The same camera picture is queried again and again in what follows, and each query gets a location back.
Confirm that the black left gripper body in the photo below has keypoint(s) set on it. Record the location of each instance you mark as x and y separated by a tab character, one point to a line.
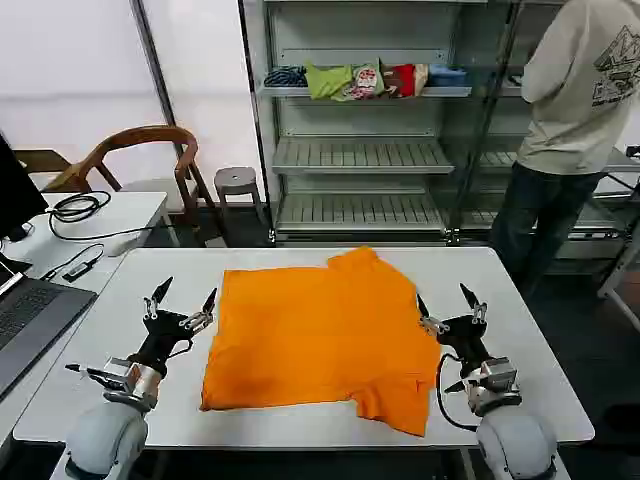
162	337

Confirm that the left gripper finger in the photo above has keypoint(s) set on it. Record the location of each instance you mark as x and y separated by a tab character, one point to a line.
206	309
161	292

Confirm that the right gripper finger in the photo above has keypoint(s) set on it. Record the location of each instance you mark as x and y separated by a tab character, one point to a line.
429	320
477	310

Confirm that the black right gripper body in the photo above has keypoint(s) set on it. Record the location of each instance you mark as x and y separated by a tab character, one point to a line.
462	337

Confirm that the orange shirt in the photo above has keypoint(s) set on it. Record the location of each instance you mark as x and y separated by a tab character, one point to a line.
320	335

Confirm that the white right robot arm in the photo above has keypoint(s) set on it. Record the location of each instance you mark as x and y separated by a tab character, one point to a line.
515	440

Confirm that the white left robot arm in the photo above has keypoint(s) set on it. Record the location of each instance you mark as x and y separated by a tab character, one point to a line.
107	435

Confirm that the white side desk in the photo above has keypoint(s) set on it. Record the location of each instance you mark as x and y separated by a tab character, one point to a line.
130	220

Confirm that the dark grey laptop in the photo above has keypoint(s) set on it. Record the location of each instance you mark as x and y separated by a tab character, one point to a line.
30	320

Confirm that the grey round stool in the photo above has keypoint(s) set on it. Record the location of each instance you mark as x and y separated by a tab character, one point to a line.
235	177

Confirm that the brown wooden chair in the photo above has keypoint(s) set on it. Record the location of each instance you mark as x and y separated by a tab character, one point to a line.
140	140

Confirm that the black computer monitor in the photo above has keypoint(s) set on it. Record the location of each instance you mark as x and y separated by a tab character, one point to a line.
15	190

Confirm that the grey metal shelf with goods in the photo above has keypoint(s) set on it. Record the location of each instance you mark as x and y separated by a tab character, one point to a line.
360	150

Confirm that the person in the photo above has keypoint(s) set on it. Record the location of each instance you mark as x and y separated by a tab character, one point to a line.
565	125

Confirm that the white metal frame stand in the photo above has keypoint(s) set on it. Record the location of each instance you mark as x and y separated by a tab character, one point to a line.
617	280

